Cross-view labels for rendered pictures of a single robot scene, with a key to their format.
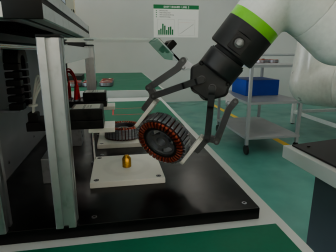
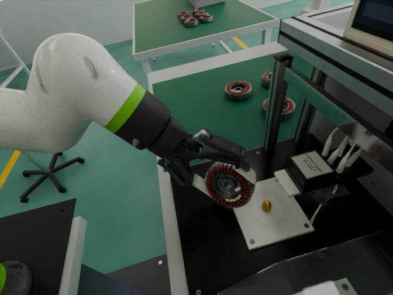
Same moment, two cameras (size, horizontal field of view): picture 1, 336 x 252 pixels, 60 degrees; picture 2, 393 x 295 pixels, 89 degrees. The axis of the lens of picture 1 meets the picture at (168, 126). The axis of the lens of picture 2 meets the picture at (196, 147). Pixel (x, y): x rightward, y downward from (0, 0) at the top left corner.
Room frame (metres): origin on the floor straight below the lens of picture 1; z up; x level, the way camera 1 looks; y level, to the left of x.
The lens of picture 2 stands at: (0.83, -0.02, 1.25)
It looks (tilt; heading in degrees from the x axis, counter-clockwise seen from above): 46 degrees down; 186
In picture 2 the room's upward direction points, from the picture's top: 12 degrees counter-clockwise
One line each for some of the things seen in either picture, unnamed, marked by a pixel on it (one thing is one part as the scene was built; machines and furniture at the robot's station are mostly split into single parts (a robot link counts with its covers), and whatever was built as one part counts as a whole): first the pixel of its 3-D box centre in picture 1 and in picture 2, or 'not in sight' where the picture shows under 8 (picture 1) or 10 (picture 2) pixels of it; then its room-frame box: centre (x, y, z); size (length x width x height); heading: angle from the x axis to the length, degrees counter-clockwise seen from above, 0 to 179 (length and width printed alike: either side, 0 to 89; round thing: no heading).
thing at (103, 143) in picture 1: (123, 137); not in sight; (0.85, 0.13, 0.78); 0.15 x 0.15 x 0.01; 10
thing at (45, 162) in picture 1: (58, 163); (324, 188); (0.58, 0.23, 0.80); 0.08 x 0.05 x 0.06; 10
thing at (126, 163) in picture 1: (126, 160); (266, 205); (0.61, 0.09, 0.80); 0.02 x 0.02 x 0.03
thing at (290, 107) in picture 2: not in sight; (278, 107); (0.22, 0.25, 0.77); 0.11 x 0.11 x 0.04
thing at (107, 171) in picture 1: (126, 168); (266, 209); (0.61, 0.09, 0.78); 0.15 x 0.15 x 0.01; 10
